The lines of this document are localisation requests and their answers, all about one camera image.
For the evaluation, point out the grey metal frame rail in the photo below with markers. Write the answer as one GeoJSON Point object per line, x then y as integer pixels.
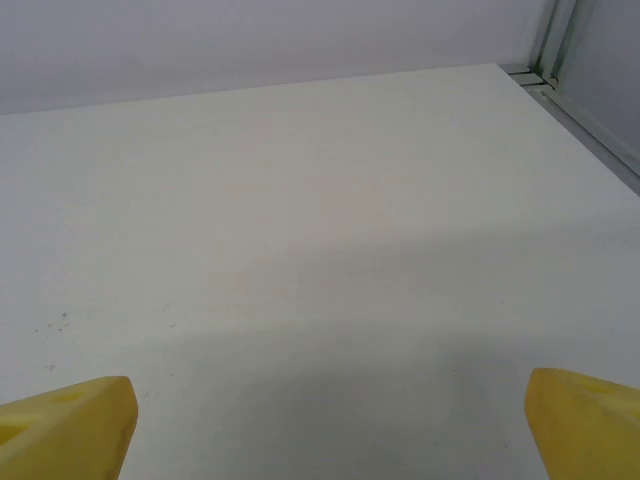
{"type": "Point", "coordinates": [570, 75]}

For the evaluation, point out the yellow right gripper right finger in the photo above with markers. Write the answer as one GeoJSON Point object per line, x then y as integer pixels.
{"type": "Point", "coordinates": [585, 425]}

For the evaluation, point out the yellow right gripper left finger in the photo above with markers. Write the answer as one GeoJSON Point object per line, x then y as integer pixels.
{"type": "Point", "coordinates": [65, 435]}

